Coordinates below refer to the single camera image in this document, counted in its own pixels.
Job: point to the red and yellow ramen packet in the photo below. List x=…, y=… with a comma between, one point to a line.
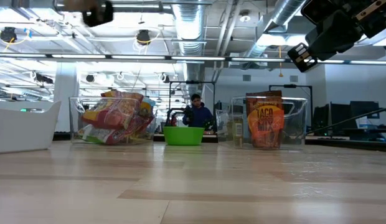
x=115, y=113

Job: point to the blue ramen noodle packet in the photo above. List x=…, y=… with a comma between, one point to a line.
x=147, y=107

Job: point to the small brown snack packet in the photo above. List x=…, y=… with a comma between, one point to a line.
x=264, y=124

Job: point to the red-edged ramen noodle packet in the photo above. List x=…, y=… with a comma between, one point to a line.
x=140, y=127

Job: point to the black-lid spice jar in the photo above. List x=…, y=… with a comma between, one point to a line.
x=238, y=130

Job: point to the black ceiling spotlight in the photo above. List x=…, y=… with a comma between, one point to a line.
x=144, y=37
x=7, y=35

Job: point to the white pillar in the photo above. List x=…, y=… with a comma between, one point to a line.
x=63, y=81

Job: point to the dark desk monitors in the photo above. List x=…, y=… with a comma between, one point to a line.
x=339, y=115

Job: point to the clear plastic bin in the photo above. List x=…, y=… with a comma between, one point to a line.
x=74, y=118
x=295, y=109

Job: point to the long ceiling light bar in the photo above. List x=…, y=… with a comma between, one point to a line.
x=196, y=58

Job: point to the red and black device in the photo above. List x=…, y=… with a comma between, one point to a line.
x=172, y=119

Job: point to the white plastic bin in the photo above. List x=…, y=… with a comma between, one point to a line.
x=25, y=130

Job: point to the person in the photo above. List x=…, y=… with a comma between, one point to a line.
x=199, y=115

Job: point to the green plastic bowl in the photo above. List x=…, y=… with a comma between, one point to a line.
x=183, y=136

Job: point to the silver ventilation duct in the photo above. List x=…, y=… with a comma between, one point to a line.
x=286, y=9
x=190, y=25

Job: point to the black metal frame rig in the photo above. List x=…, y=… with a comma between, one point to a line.
x=289, y=86
x=180, y=82

